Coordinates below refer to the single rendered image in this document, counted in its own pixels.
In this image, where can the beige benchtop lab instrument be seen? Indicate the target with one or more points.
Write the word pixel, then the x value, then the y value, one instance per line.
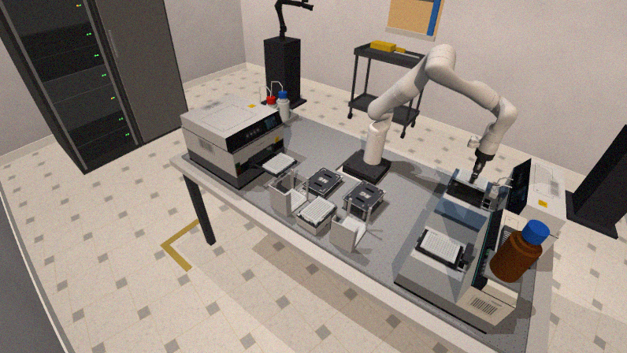
pixel 471 293

